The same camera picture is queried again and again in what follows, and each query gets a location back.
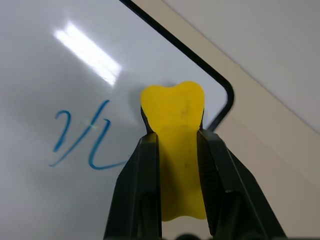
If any yellow whiteboard eraser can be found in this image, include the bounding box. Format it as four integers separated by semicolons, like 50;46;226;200
139;80;208;223

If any black-framed whiteboard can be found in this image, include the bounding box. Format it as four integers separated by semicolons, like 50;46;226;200
0;0;235;240

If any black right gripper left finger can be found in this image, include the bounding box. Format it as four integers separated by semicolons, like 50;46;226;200
103;132;163;240

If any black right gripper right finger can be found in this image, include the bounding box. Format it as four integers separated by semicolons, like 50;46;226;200
196;128;288;238

